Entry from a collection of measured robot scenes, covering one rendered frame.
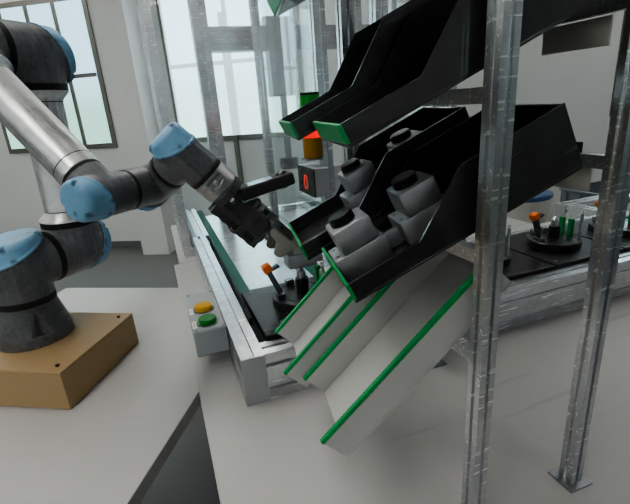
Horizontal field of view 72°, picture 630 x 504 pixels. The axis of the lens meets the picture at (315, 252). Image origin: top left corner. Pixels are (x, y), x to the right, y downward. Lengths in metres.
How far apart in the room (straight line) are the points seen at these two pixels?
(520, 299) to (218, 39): 1.47
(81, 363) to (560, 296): 1.08
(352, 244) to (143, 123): 4.19
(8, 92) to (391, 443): 0.87
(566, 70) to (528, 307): 3.53
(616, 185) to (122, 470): 0.79
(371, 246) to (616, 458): 0.52
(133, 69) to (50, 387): 3.86
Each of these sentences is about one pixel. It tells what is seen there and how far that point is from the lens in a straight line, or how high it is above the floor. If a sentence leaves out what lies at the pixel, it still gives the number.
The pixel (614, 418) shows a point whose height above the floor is 0.86.
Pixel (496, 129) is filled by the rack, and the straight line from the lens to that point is 0.44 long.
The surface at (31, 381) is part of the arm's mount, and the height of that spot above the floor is 0.92.
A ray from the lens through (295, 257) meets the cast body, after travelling 0.92.
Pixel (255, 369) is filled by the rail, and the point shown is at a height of 0.94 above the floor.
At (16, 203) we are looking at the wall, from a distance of 6.01.
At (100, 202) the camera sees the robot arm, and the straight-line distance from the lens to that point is 0.79.
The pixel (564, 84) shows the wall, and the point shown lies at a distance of 4.50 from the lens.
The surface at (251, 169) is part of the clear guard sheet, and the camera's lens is 2.25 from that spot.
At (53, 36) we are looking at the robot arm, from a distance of 1.12.
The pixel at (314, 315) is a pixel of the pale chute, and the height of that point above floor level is 1.04.
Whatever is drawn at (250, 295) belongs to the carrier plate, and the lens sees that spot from 1.04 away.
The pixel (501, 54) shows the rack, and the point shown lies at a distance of 0.44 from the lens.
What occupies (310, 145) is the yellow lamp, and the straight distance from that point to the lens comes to 1.09.
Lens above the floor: 1.39
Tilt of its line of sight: 19 degrees down
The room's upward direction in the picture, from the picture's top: 4 degrees counter-clockwise
